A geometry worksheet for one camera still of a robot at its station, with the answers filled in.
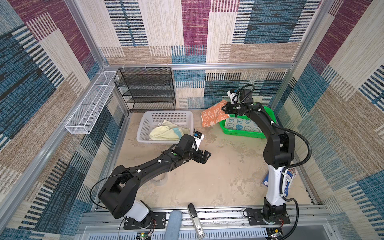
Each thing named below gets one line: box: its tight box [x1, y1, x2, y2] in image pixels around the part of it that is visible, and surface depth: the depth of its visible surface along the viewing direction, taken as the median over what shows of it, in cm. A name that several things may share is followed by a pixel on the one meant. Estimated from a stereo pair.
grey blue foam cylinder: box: [164, 210, 183, 240], surface depth 71 cm
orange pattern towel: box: [200, 99, 230, 128], surface depth 103 cm
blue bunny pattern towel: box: [224, 116, 263, 133], surface depth 110 cm
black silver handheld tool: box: [187, 203, 206, 240], surface depth 71 cm
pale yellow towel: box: [149, 120, 190, 141], surface depth 101 cm
